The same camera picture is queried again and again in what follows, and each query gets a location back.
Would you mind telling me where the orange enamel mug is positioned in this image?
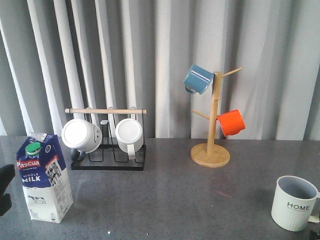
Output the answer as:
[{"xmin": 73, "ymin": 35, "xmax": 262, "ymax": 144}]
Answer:
[{"xmin": 217, "ymin": 109, "xmax": 246, "ymax": 137}]

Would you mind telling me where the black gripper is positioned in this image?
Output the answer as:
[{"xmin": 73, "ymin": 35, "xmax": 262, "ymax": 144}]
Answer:
[
  {"xmin": 0, "ymin": 164, "xmax": 15, "ymax": 216},
  {"xmin": 309, "ymin": 230, "xmax": 320, "ymax": 240}
]

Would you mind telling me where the grey white curtain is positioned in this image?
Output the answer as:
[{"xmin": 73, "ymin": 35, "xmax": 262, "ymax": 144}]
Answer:
[{"xmin": 0, "ymin": 0, "xmax": 320, "ymax": 141}]

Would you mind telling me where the blue enamel mug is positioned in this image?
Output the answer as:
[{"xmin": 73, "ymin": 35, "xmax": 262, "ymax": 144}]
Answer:
[{"xmin": 183, "ymin": 64, "xmax": 215, "ymax": 95}]

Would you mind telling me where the Pascual whole milk carton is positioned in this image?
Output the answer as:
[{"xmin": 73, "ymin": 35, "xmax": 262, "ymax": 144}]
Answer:
[{"xmin": 16, "ymin": 132, "xmax": 74, "ymax": 224}]

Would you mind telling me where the white HOME mug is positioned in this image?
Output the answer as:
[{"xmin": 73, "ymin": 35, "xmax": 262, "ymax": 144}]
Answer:
[{"xmin": 271, "ymin": 175, "xmax": 320, "ymax": 232}]

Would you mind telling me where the white ribbed mug on rack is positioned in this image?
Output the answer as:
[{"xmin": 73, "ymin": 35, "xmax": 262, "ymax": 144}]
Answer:
[{"xmin": 115, "ymin": 118, "xmax": 143, "ymax": 160}]

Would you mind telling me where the white smooth mug on rack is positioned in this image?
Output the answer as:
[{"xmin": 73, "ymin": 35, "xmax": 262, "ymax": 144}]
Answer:
[{"xmin": 61, "ymin": 119, "xmax": 103, "ymax": 162}]

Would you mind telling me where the wooden mug tree stand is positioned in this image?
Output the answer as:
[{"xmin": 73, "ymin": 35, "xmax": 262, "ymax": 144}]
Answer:
[{"xmin": 190, "ymin": 67, "xmax": 243, "ymax": 168}]

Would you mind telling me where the black mug rack wooden handle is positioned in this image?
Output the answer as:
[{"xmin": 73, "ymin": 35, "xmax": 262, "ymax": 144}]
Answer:
[{"xmin": 65, "ymin": 108, "xmax": 147, "ymax": 171}]

